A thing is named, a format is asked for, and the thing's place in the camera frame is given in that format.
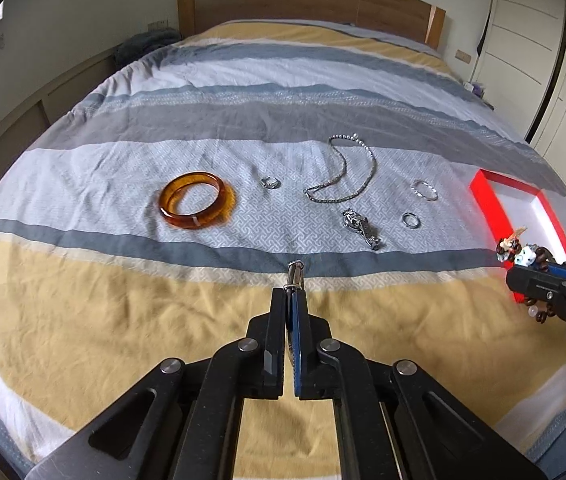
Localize silver chain necklace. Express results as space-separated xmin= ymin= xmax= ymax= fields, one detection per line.
xmin=303 ymin=132 xmax=378 ymax=206

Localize dark teal blanket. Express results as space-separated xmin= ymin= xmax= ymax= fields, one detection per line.
xmin=112 ymin=27 xmax=182 ymax=70

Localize silver pendant charm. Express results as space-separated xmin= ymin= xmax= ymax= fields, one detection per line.
xmin=341 ymin=208 xmax=382 ymax=252

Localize brown and white bead bracelet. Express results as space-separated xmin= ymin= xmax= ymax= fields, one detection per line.
xmin=495 ymin=225 xmax=560 ymax=325

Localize white wardrobe doors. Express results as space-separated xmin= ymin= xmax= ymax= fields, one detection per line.
xmin=475 ymin=0 xmax=566 ymax=169

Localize silver twisted hoop bracelet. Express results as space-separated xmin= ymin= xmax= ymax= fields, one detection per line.
xmin=411 ymin=179 xmax=440 ymax=203

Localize amber resin bangle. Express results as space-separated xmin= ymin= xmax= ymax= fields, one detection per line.
xmin=157 ymin=171 xmax=236 ymax=230

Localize low beige shelf unit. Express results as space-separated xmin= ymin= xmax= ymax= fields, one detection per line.
xmin=0 ymin=48 xmax=115 ymax=180

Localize wall light switch plate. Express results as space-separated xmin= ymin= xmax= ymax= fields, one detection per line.
xmin=454 ymin=50 xmax=472 ymax=64

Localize red jewelry box tray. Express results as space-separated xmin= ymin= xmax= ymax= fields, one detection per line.
xmin=468 ymin=168 xmax=566 ymax=306

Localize silver bangle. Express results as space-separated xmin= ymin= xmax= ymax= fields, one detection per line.
xmin=284 ymin=260 xmax=304 ymax=290

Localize striped bed duvet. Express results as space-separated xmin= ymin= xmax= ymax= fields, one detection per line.
xmin=0 ymin=21 xmax=566 ymax=478

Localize wooden headboard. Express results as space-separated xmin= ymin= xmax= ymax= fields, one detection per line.
xmin=176 ymin=0 xmax=446 ymax=49

